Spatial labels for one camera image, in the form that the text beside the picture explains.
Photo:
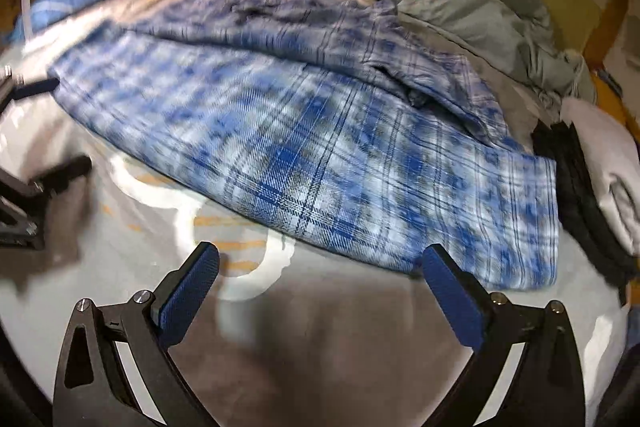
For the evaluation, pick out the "blue plaid shirt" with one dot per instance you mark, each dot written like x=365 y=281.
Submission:
x=300 y=147

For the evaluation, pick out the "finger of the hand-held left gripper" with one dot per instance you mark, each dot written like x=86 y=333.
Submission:
x=37 y=87
x=65 y=172

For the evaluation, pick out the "grey printed bed sheet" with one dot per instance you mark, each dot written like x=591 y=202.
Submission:
x=325 y=332

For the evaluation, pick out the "black cloth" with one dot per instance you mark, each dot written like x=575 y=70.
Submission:
x=575 y=187

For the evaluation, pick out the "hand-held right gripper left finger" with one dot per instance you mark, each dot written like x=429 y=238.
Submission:
x=192 y=292

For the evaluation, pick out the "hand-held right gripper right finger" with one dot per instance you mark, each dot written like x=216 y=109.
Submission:
x=455 y=302

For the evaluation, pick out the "white plush toy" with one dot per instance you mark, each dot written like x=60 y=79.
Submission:
x=610 y=167

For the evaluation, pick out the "wooden bed frame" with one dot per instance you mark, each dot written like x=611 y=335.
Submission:
x=607 y=32

